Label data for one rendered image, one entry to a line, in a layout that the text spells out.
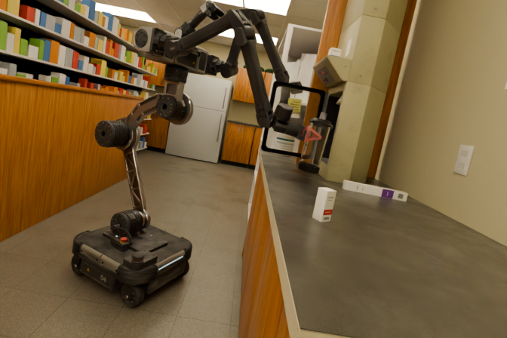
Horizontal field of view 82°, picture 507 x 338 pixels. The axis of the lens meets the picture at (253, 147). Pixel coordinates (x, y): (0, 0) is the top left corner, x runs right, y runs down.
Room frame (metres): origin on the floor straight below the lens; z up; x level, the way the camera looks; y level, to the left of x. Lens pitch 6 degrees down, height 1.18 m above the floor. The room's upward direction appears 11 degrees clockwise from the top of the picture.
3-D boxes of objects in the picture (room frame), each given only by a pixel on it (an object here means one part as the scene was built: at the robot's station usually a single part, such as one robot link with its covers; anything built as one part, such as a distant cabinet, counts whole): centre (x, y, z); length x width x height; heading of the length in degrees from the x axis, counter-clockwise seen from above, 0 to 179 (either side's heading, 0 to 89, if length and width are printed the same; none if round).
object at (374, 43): (1.53, -0.49, 1.32); 0.32 x 0.25 x 0.77; 1
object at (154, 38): (1.49, 0.54, 1.45); 0.09 x 0.08 x 0.12; 155
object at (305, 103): (1.66, -0.19, 1.19); 0.30 x 0.01 x 0.40; 97
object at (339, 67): (1.53, -0.31, 1.46); 0.32 x 0.12 x 0.10; 1
